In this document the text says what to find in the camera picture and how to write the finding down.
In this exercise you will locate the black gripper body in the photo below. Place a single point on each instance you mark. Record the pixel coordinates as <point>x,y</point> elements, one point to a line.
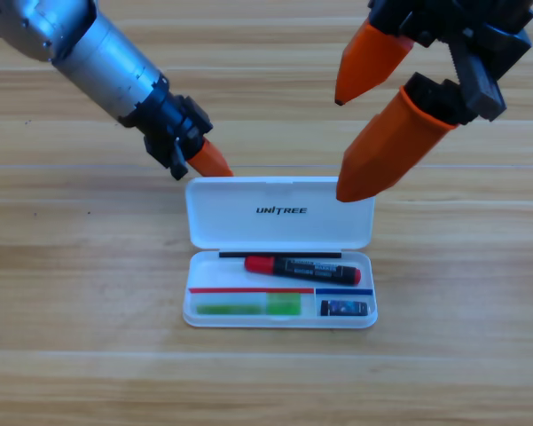
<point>470,22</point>
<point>168,124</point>

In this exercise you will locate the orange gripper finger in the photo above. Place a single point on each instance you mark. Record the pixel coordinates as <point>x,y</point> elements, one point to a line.
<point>368,62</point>
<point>386,151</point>
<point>210,164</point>

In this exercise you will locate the red whiteboard marker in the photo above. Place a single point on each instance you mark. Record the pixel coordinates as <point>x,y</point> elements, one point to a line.
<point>306,270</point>

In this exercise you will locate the green highlighter pen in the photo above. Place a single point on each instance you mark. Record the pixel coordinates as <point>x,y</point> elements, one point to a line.
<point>248,307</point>

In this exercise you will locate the small black eraser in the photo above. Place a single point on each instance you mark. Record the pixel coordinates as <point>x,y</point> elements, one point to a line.
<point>343,308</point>

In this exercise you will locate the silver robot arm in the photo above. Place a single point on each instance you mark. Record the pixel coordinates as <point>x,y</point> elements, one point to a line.
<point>97,62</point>

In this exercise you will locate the white Unitree pencil case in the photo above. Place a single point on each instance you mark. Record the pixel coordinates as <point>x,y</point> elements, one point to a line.
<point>279,226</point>

